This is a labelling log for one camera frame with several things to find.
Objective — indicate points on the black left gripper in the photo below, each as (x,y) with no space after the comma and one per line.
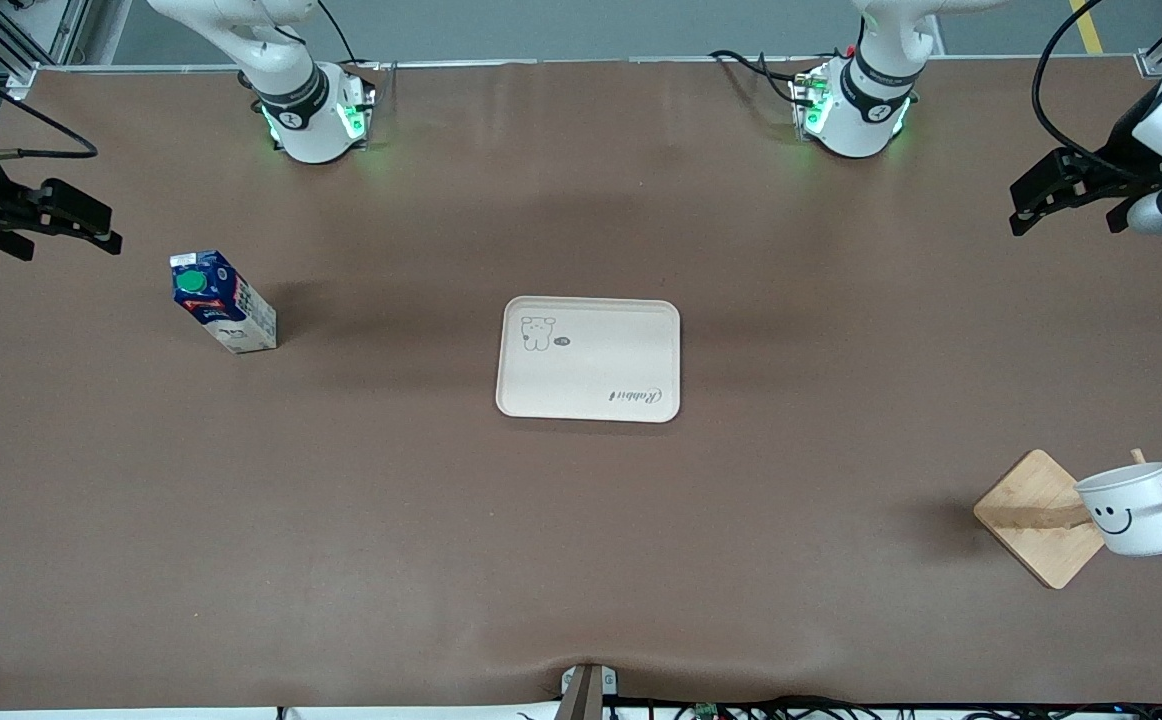
(1123,147)

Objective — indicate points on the blue milk carton green cap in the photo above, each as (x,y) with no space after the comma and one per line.
(236,320)

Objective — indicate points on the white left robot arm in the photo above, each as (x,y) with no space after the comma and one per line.
(866,110)

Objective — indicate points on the wooden cup stand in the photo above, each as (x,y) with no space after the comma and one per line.
(1036,540)

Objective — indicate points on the cream rectangular plastic tray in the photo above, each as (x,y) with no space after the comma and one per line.
(591,370)

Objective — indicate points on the yellow floor tape strip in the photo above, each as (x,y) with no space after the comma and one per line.
(1089,30)

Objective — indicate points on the brown table cover mat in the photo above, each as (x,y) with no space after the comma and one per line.
(341,500)

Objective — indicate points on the small green circuit board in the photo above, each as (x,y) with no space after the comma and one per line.
(708,711)

